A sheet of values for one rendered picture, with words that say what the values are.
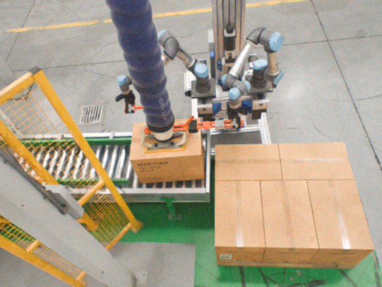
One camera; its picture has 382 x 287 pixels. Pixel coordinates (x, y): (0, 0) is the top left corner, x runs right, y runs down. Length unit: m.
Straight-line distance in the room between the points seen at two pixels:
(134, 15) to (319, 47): 3.66
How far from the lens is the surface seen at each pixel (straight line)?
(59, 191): 1.70
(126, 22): 1.86
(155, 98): 2.24
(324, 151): 3.19
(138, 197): 3.00
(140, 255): 3.33
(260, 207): 2.81
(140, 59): 2.01
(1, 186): 1.43
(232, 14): 2.67
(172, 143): 2.62
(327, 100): 4.38
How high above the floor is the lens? 3.09
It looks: 54 degrees down
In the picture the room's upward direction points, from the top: 11 degrees counter-clockwise
